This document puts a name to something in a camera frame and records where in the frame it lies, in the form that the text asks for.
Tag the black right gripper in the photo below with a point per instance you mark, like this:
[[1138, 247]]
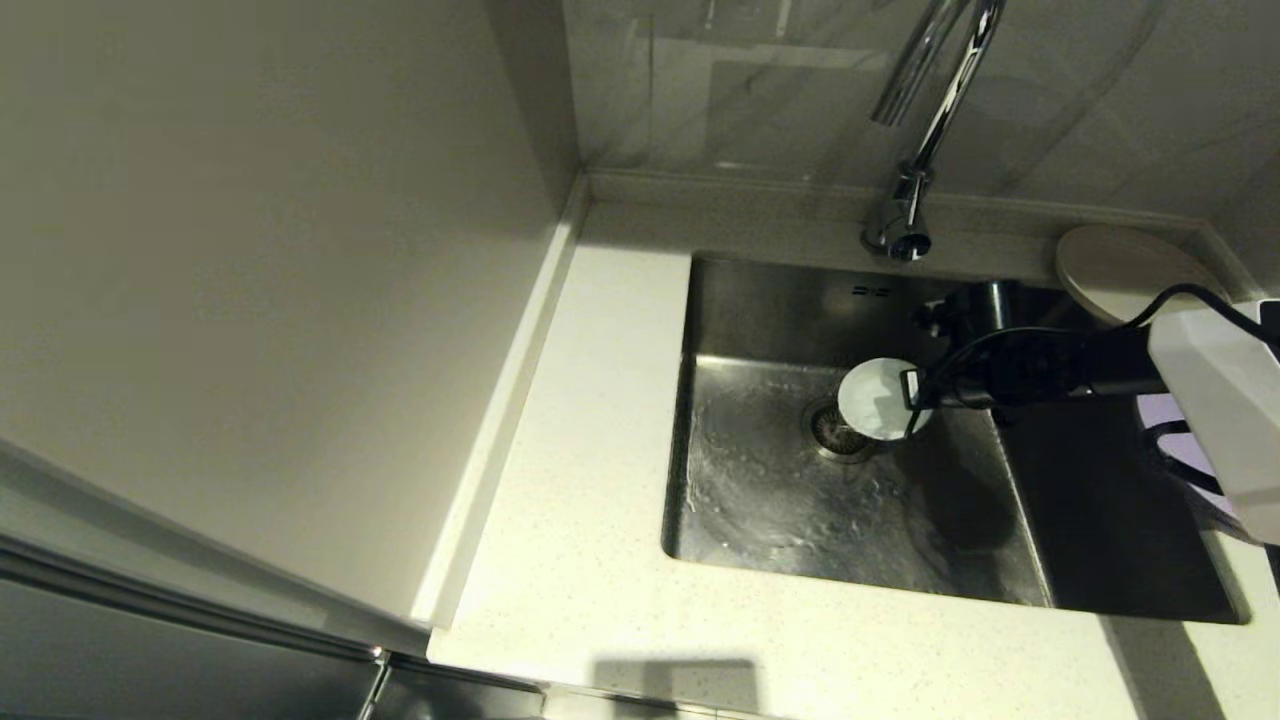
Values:
[[960, 385]]

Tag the small white bowl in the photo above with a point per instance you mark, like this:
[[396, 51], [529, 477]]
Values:
[[870, 400]]

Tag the beige plate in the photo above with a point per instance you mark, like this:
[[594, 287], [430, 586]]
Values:
[[1110, 270]]

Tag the purple plate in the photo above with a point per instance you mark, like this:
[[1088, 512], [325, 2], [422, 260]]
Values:
[[1170, 425]]

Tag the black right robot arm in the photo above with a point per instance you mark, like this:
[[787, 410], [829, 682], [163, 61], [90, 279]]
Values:
[[1180, 380]]

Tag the stainless steel sink basin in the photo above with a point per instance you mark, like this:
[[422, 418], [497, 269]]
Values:
[[760, 530]]

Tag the round metal drain strainer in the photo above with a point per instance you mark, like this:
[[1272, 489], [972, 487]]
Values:
[[835, 430]]

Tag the chrome gooseneck faucet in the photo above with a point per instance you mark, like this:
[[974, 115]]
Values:
[[905, 200]]

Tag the grey glossy cabinet door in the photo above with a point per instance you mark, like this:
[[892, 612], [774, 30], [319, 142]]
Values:
[[150, 650]]

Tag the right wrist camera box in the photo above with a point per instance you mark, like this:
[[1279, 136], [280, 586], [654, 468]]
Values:
[[935, 318]]

